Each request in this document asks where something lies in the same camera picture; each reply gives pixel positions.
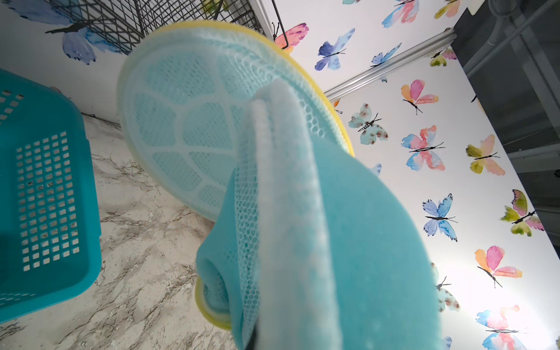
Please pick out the teal mesh laundry bag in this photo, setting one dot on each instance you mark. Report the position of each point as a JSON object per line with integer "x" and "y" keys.
{"x": 309, "y": 249}

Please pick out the teal plastic basket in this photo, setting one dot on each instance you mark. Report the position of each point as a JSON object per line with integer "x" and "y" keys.
{"x": 50, "y": 224}

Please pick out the black wire wall basket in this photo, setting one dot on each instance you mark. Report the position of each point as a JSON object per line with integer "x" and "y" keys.
{"x": 125, "y": 24}

